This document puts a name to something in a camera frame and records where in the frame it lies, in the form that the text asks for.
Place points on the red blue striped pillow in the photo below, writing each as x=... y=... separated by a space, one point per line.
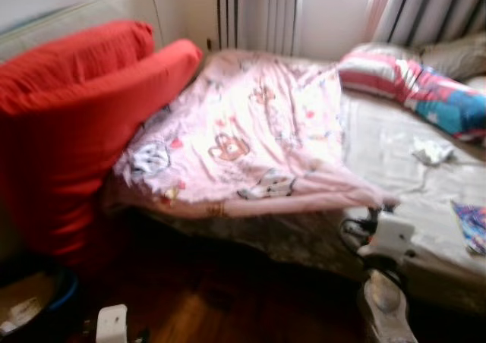
x=410 y=85

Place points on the dark striped curtain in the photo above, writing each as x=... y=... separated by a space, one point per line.
x=258 y=13
x=437 y=9

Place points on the beige upright mattress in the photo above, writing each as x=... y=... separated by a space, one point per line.
x=91 y=13

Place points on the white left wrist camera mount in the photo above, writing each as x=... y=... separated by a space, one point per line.
x=112 y=324

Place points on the pink cartoon print blanket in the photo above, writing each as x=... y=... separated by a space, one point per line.
x=250 y=130

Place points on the white crumpled cloth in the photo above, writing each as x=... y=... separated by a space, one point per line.
x=433 y=152

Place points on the dark bin blue rim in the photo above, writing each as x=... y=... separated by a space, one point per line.
x=30 y=301

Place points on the colourful comic book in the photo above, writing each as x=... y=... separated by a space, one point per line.
x=472 y=225

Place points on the red cushion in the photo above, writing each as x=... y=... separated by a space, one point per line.
x=68 y=51
x=76 y=146

